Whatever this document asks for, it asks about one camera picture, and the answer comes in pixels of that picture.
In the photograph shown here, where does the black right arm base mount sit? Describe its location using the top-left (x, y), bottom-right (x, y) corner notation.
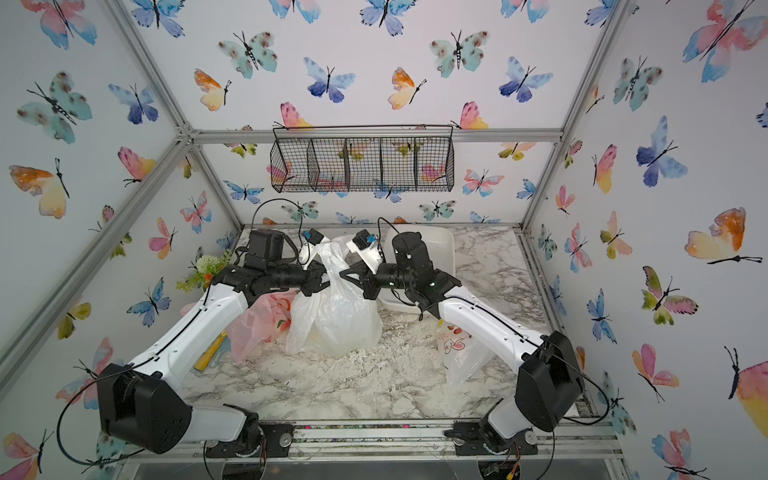
top-left (443, 399), bottom-right (538, 456)

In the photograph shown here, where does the potted flower plant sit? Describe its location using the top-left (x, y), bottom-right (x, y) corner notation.
top-left (175, 252), bottom-right (232, 292)

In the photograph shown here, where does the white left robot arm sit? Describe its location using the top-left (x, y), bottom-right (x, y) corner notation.
top-left (96, 229), bottom-right (330, 458)

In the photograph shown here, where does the yellow toy shovel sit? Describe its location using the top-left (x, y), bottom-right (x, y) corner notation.
top-left (193, 332), bottom-right (231, 374)

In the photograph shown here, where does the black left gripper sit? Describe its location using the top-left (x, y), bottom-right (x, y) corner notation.
top-left (268, 260), bottom-right (342, 298)

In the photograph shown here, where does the aluminium front rail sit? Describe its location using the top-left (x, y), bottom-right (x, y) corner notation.
top-left (113, 418), bottom-right (625, 463)

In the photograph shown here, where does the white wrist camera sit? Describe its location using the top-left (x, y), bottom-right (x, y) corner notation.
top-left (300, 228), bottom-right (330, 258)
top-left (347, 229), bottom-right (384, 273)

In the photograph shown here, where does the white rectangular tray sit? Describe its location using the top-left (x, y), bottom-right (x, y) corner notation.
top-left (378, 224), bottom-right (456, 315)

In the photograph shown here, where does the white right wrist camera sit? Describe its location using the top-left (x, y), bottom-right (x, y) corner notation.
top-left (347, 229), bottom-right (384, 273)

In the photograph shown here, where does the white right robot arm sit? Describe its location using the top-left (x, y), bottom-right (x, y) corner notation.
top-left (340, 230), bottom-right (585, 453)

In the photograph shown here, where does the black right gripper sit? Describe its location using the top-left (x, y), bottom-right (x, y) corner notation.
top-left (339, 261), bottom-right (418, 304)

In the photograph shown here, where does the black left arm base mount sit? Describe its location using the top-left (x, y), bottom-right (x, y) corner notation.
top-left (204, 404), bottom-right (295, 460)

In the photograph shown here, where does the lemon print plastic bag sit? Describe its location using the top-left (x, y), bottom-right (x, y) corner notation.
top-left (285, 235), bottom-right (383, 357)

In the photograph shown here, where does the black wire wall basket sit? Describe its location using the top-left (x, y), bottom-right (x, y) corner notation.
top-left (267, 124), bottom-right (455, 193)

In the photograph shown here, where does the pink plastic bag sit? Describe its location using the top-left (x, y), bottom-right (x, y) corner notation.
top-left (171, 291), bottom-right (296, 365)

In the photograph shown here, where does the clear white plastic bag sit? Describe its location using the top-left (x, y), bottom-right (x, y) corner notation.
top-left (436, 320), bottom-right (495, 387)

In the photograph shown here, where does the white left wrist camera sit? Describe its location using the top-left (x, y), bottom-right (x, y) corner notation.
top-left (300, 228), bottom-right (330, 258)

